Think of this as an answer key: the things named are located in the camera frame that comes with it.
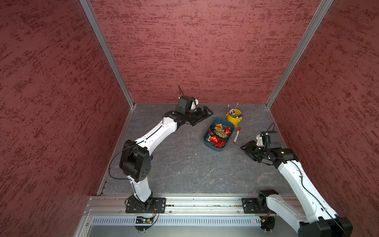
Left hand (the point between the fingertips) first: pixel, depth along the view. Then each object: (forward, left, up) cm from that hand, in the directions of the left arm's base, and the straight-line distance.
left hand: (207, 118), depth 82 cm
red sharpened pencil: (+39, -31, -26) cm, 56 cm away
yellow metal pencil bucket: (+11, -21, -16) cm, 29 cm away
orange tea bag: (+10, -11, -20) cm, 25 cm away
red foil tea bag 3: (-3, -6, -18) cm, 19 cm away
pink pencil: (+28, -35, -25) cm, 51 cm away
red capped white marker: (+3, -23, -22) cm, 32 cm away
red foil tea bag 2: (-6, -9, -19) cm, 22 cm away
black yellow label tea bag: (+3, -10, -17) cm, 20 cm away
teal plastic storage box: (+3, -3, -19) cm, 19 cm away
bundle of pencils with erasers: (+10, -17, -6) cm, 21 cm away
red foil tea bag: (+6, -16, -20) cm, 26 cm away
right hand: (-16, -18, -9) cm, 26 cm away
